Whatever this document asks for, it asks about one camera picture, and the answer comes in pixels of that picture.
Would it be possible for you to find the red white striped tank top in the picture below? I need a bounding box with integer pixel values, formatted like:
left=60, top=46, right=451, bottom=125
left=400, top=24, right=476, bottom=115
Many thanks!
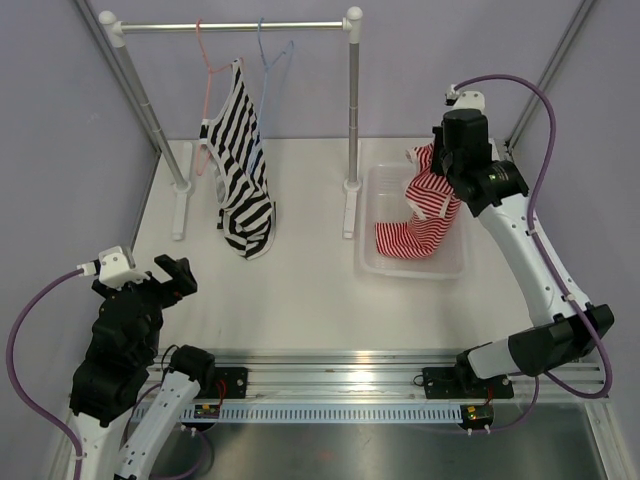
left=375, top=143, right=461, bottom=260

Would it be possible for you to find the blue hanger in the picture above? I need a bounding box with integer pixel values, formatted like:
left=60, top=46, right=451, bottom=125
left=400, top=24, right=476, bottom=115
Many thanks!
left=248, top=17, right=295, bottom=174

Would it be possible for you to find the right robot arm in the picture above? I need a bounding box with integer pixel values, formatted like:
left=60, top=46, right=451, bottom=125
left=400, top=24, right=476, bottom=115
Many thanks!
left=432, top=107, right=614, bottom=396

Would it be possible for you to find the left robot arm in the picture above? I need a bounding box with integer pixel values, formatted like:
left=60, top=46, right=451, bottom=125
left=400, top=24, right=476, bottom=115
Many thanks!
left=70, top=247, right=216, bottom=479

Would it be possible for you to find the black white striped tank top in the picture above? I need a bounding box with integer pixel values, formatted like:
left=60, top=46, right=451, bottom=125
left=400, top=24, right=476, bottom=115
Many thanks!
left=199, top=59, right=277, bottom=260

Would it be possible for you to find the pink hanger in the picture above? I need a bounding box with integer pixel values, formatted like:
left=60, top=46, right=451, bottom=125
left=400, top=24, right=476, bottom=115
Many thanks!
left=195, top=18, right=231, bottom=177

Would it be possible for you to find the white plastic basket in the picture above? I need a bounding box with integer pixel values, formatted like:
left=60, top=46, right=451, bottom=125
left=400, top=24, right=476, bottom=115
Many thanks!
left=358, top=164, right=468, bottom=280

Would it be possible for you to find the silver white clothes rack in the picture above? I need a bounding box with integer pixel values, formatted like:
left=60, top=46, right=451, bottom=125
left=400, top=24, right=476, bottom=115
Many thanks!
left=98, top=6, right=363, bottom=241

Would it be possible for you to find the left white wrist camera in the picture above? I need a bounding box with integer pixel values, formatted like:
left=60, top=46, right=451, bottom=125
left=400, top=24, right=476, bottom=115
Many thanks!
left=77, top=246, right=150, bottom=290

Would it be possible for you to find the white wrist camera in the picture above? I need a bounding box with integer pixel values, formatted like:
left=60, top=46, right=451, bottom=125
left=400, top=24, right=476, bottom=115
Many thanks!
left=77, top=246, right=150, bottom=290
left=445, top=85, right=486, bottom=114

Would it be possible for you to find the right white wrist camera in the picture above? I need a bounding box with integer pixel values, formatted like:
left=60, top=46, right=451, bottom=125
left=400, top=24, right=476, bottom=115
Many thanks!
left=445, top=85, right=486, bottom=114

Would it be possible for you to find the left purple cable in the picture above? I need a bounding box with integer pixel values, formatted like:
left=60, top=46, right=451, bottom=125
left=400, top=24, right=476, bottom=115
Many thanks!
left=5, top=269, right=216, bottom=480

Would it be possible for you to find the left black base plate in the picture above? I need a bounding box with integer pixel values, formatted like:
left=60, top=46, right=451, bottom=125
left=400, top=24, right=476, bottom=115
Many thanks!
left=211, top=367, right=249, bottom=401

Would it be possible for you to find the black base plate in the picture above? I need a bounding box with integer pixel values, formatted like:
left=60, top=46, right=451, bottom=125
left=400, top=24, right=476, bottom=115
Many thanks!
left=418, top=367, right=514, bottom=400
left=211, top=367, right=249, bottom=401

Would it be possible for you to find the aluminium mounting rail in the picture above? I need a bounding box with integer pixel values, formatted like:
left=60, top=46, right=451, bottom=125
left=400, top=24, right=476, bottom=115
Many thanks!
left=124, top=348, right=611, bottom=404

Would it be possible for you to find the white slotted cable duct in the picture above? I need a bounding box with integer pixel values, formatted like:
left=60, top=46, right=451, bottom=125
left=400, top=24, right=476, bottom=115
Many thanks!
left=180, top=404, right=462, bottom=424

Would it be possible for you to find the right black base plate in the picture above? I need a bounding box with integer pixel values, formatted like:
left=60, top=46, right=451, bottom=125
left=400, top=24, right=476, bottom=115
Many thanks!
left=418, top=367, right=514, bottom=400

